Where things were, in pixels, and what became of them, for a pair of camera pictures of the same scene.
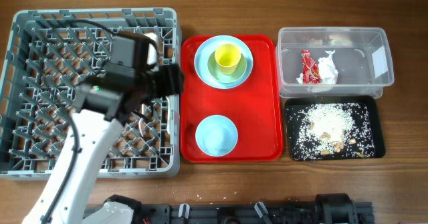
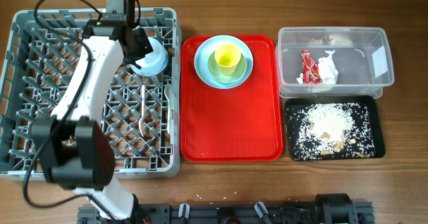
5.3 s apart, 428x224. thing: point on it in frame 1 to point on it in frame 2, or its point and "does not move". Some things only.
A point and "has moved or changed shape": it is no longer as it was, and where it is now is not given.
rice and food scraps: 330,131 does not move
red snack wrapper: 311,73 does not move
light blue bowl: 216,136 has moved or changed shape
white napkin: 328,71 does not move
